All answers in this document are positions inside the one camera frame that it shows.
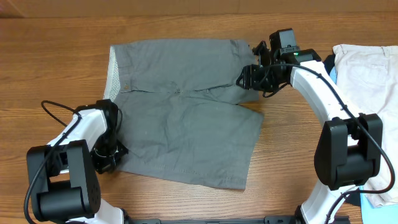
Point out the grey shorts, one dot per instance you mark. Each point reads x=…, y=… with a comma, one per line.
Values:
x=183, y=114

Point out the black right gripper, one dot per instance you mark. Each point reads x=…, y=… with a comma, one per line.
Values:
x=249, y=74

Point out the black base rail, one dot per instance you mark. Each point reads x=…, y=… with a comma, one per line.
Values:
x=217, y=221

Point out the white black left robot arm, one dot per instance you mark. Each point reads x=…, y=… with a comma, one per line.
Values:
x=63, y=183

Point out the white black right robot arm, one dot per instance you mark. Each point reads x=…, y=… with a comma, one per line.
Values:
x=347, y=154

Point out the black folded garment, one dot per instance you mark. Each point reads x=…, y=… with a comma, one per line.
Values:
x=329, y=63

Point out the beige shorts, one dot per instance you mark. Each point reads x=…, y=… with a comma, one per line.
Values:
x=367, y=56

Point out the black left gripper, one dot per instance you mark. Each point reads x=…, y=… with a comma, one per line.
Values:
x=104, y=166

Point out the light blue garment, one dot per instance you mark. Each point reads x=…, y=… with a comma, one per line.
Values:
x=376, y=208

